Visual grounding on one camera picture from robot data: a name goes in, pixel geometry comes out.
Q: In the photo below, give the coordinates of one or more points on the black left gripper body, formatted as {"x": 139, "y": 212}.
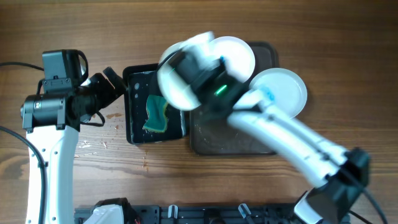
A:
{"x": 99, "y": 94}

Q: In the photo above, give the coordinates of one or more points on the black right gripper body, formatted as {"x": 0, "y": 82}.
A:
{"x": 219, "y": 71}

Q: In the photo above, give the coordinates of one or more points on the white plate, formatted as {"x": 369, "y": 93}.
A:
{"x": 177, "y": 92}

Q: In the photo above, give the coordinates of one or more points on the white plate stain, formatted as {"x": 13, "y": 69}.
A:
{"x": 238, "y": 56}

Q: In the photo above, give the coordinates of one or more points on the green yellow sponge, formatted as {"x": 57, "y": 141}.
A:
{"x": 156, "y": 118}

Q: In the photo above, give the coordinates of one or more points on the light blue shallow plate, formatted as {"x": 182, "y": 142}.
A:
{"x": 282, "y": 87}

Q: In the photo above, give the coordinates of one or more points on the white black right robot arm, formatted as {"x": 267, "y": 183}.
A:
{"x": 338, "y": 175}

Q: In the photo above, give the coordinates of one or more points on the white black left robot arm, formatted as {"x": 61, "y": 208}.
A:
{"x": 52, "y": 121}

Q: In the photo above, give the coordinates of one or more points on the dark brown serving tray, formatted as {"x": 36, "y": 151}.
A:
{"x": 216, "y": 137}

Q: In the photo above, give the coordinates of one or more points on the black water tub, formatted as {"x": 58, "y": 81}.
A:
{"x": 141, "y": 81}

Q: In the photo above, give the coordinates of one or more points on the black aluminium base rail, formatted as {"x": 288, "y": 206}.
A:
{"x": 274, "y": 213}

